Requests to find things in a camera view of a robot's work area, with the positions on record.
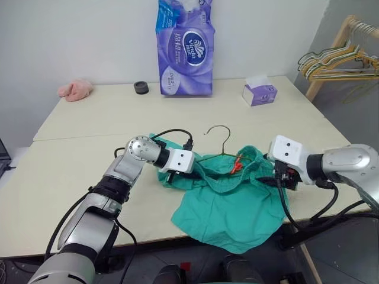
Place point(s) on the small red block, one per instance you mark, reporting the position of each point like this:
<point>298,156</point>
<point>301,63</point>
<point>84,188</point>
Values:
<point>185,265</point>

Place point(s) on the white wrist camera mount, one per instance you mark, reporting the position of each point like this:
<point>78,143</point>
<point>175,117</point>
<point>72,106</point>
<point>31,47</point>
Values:
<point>179,159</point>
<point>287,154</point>

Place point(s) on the wooden clothes rack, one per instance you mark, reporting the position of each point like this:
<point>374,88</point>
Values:
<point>340,41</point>

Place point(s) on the purple toilet paper pack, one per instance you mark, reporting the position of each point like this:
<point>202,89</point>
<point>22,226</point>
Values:
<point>186,59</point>

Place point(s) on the grey laptop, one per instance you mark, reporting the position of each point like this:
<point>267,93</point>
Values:
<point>3,159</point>

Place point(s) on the green shorts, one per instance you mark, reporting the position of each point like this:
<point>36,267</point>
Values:
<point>228,213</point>

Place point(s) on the purple tissue box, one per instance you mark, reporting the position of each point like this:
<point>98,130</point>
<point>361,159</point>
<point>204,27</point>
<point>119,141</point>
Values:
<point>262,94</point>

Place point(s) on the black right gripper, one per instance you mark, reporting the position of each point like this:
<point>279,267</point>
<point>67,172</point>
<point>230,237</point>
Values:
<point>285,176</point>

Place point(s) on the red fabric tag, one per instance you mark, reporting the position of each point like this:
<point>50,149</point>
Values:
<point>236,165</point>

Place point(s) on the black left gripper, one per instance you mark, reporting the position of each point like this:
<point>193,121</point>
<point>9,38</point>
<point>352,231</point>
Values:
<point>177,174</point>

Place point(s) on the dark rounded shape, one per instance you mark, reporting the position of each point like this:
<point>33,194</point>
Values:
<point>173,275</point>
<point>241,270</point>

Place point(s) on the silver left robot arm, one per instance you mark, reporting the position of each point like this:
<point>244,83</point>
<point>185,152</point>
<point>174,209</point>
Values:
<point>89,213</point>

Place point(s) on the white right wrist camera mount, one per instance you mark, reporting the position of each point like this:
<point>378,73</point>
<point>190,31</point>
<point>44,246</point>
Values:
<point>287,154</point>

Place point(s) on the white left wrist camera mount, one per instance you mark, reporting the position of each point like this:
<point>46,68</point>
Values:
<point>179,159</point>

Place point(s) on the pink cloth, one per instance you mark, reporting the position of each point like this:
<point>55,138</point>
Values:
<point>75,90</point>

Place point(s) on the black round tape roll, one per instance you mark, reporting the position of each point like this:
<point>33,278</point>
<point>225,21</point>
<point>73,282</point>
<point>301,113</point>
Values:
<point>140,87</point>

